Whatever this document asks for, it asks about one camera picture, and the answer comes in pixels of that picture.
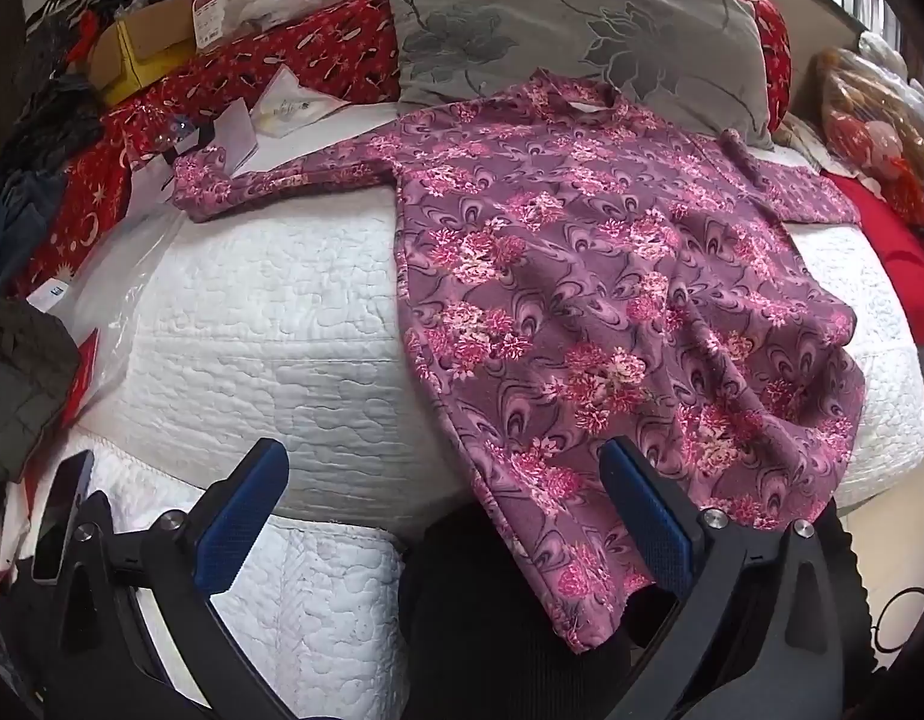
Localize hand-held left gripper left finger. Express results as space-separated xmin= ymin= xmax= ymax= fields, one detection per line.
xmin=38 ymin=437 xmax=313 ymax=720

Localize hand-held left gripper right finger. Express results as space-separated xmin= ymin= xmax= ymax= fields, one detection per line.
xmin=597 ymin=435 xmax=845 ymax=720

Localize purple floral shirt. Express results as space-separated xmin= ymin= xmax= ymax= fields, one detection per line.
xmin=169 ymin=67 xmax=868 ymax=653

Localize dark ribbed cloth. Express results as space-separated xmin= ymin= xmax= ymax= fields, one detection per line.
xmin=398 ymin=499 xmax=635 ymax=720

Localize white quilted bed cover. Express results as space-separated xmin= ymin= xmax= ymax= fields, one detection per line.
xmin=0 ymin=101 xmax=924 ymax=720

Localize dark olive jacket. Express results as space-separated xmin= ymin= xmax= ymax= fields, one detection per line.
xmin=0 ymin=289 xmax=80 ymax=485

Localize large clear plastic bag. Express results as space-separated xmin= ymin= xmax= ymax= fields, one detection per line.
xmin=27 ymin=157 xmax=185 ymax=421

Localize plain red pillow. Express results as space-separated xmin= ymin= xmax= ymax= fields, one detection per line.
xmin=822 ymin=169 xmax=924 ymax=350

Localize dark blue jeans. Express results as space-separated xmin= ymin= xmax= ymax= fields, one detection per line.
xmin=0 ymin=165 xmax=65 ymax=293

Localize white paper sheet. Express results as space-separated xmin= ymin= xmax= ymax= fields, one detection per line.
xmin=199 ymin=99 xmax=260 ymax=166

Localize black cloth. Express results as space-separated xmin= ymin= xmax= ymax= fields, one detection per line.
xmin=0 ymin=75 xmax=107 ymax=181

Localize plastic bag of toys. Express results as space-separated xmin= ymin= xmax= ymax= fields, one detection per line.
xmin=807 ymin=30 xmax=924 ymax=230

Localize red patterned blanket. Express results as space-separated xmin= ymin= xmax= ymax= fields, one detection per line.
xmin=8 ymin=0 xmax=793 ymax=301

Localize yellow cardboard box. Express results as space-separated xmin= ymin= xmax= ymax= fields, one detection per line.
xmin=87 ymin=0 xmax=200 ymax=107

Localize white red label packet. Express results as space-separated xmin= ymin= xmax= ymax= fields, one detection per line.
xmin=194 ymin=0 xmax=228 ymax=44

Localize grey floral pillow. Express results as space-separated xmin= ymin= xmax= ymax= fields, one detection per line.
xmin=385 ymin=0 xmax=776 ymax=151

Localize black cable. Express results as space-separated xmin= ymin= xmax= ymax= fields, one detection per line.
xmin=871 ymin=589 xmax=924 ymax=653

